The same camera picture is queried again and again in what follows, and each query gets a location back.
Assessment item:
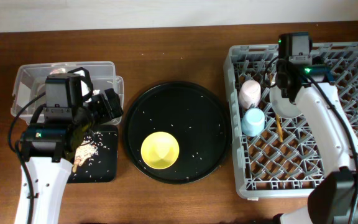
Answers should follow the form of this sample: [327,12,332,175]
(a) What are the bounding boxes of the round black tray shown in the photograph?
[123,82,232,184]

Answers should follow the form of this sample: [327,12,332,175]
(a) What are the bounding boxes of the pink cup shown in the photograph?
[238,80,261,110]

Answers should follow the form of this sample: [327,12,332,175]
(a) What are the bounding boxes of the grey dishwasher rack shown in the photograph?
[223,42,358,200]

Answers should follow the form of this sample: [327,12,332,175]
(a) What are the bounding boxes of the grey plate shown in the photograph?
[269,86,302,119]

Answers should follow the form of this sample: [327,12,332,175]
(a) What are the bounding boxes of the clear plastic bin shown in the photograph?
[11,61,124,129]

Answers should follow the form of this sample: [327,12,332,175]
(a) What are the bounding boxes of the black rectangular tray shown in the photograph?
[67,125,119,184]

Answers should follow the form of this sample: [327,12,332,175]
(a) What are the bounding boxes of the wooden chopstick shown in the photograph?
[268,73,284,143]

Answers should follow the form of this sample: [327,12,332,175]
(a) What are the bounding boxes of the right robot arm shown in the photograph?
[274,32,358,223]

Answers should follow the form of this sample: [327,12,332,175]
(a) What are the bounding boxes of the yellow bowl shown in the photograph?
[140,131,180,170]

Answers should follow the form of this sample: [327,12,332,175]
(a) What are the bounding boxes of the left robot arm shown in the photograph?
[8,67,123,223]

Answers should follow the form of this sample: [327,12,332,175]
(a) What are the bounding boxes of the blue cup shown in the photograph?
[241,108,265,137]

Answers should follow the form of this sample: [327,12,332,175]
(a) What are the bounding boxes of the food scraps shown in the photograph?
[71,131,112,175]

